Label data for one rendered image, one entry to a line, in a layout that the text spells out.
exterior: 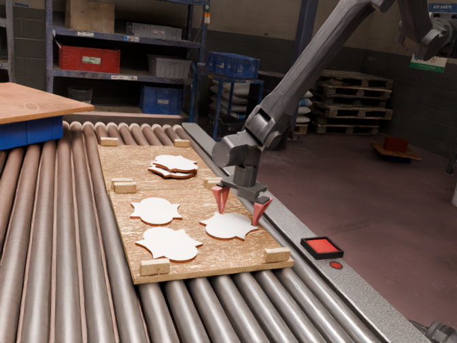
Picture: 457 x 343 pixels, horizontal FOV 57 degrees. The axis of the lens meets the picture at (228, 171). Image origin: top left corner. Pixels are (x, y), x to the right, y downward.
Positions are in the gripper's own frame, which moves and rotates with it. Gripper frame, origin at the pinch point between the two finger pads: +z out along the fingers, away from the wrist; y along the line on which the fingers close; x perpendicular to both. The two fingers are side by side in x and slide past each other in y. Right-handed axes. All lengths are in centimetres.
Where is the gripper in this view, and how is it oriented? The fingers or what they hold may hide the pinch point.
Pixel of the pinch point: (238, 216)
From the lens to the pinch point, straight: 106.9
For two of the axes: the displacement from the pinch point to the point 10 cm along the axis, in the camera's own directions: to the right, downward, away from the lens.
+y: 8.6, 2.7, -4.3
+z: -1.5, 9.4, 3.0
